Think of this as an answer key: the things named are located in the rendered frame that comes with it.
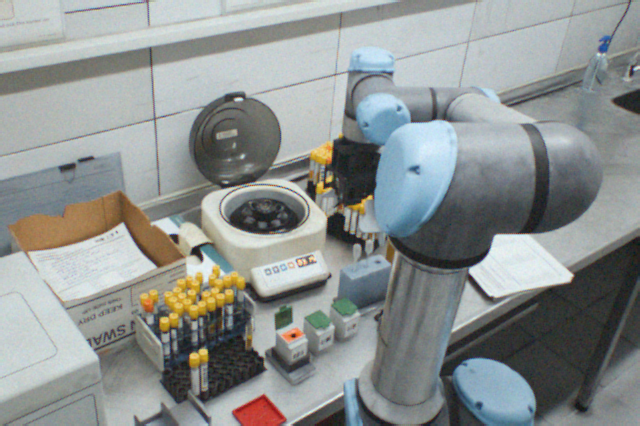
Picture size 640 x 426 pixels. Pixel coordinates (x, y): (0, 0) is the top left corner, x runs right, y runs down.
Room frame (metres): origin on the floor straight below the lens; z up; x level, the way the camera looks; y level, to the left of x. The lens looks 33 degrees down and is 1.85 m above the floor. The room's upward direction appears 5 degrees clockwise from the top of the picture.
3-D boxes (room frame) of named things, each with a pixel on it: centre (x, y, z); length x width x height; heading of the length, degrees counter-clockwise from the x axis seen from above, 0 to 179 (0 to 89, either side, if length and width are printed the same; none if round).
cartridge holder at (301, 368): (0.95, 0.02, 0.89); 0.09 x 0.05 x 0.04; 41
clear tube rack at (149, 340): (1.00, 0.21, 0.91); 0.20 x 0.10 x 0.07; 131
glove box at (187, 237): (1.19, 0.26, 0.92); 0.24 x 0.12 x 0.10; 41
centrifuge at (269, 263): (1.27, 0.10, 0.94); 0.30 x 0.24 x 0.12; 32
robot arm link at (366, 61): (1.10, -0.07, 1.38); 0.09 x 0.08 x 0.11; 9
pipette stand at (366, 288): (1.14, -0.11, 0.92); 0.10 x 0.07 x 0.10; 126
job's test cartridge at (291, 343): (0.95, 0.02, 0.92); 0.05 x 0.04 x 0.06; 41
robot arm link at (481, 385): (0.70, -0.26, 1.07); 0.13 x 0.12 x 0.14; 99
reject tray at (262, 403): (0.82, 0.07, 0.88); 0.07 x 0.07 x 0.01; 41
